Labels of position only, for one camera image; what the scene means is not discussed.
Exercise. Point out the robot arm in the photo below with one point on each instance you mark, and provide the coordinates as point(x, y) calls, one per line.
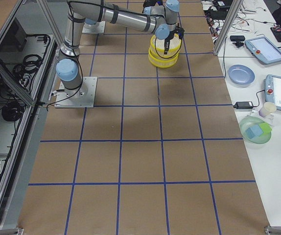
point(157, 18)

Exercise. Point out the paper cup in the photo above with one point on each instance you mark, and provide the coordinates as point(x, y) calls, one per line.
point(267, 109)

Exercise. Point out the aluminium frame post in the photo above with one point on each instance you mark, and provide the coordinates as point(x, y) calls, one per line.
point(228, 15)

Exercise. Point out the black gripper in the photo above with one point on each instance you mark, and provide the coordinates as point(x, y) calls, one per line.
point(152, 2)
point(169, 36)

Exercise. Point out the black power adapter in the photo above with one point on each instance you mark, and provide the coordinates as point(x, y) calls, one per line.
point(243, 105)

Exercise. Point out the teach pendant far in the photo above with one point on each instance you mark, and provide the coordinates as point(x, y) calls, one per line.
point(264, 50)

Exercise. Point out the yellow steamer basket centre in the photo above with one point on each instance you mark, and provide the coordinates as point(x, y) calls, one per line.
point(160, 62)

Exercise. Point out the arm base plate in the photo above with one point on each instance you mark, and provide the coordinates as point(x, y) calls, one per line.
point(84, 98)
point(91, 27)

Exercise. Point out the blue plate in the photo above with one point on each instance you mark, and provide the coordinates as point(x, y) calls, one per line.
point(241, 76)

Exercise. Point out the black webcam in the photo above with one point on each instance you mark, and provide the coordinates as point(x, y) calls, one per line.
point(237, 40)

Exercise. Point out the green bowl with sponges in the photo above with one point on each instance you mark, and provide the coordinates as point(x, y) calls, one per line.
point(255, 130)

